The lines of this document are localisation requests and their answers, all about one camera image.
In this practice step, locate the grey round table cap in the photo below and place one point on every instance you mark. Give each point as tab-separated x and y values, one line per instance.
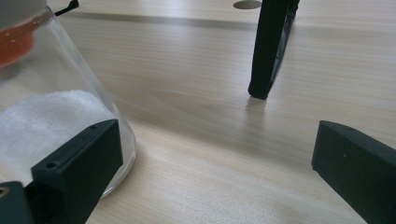
247	4

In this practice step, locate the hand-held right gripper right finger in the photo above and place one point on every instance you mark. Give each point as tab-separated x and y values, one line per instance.
358	168

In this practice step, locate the white-lidded glass jar white powder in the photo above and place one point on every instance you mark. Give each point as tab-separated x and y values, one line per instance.
46	118

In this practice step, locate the black shelf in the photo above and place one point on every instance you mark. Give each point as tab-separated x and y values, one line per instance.
267	49

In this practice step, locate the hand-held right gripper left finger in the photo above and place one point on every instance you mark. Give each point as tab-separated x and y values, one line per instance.
81	165

